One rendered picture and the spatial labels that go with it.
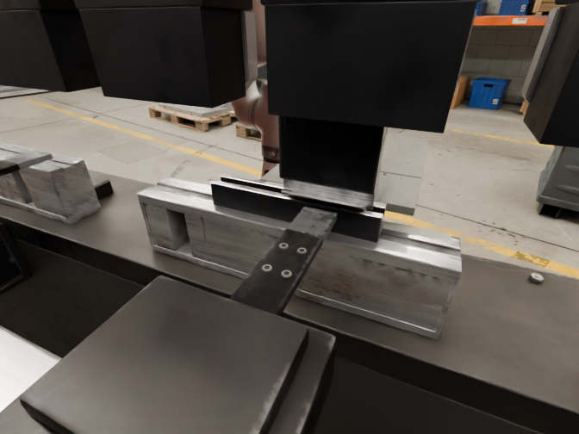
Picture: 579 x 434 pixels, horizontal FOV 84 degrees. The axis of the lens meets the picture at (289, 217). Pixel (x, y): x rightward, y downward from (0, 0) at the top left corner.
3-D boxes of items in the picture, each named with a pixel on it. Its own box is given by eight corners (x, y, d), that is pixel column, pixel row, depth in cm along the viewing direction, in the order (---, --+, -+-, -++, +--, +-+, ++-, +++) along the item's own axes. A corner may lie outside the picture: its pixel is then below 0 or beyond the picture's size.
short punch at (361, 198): (374, 205, 33) (389, 112, 28) (370, 213, 32) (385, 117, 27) (287, 188, 37) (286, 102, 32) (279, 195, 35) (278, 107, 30)
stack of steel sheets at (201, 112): (238, 109, 442) (238, 105, 439) (202, 118, 400) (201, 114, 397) (194, 100, 495) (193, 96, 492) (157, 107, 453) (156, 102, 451)
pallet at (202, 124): (248, 120, 450) (247, 109, 442) (202, 133, 396) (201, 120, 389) (196, 108, 514) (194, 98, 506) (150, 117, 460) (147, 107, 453)
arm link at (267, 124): (250, 143, 72) (283, 151, 68) (250, 79, 66) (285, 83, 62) (273, 137, 78) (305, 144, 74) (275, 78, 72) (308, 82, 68)
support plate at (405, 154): (428, 142, 54) (429, 136, 53) (413, 216, 33) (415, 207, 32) (326, 130, 60) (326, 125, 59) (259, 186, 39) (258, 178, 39)
